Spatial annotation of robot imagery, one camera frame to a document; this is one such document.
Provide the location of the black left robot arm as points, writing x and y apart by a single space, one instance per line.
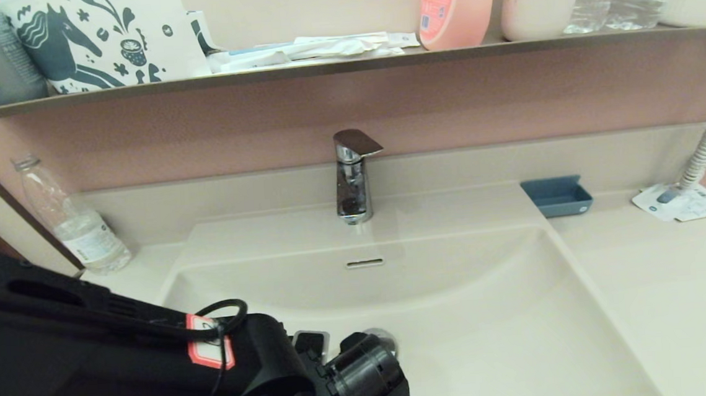
91 365

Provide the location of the chrome faucet body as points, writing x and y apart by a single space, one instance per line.
352 192

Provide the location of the brown wall shelf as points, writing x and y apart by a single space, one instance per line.
257 74

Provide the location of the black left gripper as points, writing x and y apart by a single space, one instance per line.
365 371

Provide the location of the white blue flat packet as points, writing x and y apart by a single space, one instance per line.
250 59

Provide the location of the white crumpled wrapper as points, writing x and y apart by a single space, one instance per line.
336 45

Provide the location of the pink detergent bottle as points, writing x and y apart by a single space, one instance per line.
457 4

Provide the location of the blue soap dish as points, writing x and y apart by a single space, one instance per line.
561 199

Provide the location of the white bag with horse print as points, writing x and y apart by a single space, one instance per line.
105 35

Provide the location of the chrome drain stopper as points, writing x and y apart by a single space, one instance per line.
384 338

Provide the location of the chrome faucet lever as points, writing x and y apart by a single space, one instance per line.
358 142

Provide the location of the small white dark printed box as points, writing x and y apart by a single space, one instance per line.
201 31

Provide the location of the capless clear plastic bottle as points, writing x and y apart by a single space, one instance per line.
85 235

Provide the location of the white sink basin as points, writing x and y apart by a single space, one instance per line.
491 312

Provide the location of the small white printed sachet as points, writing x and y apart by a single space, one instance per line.
404 38

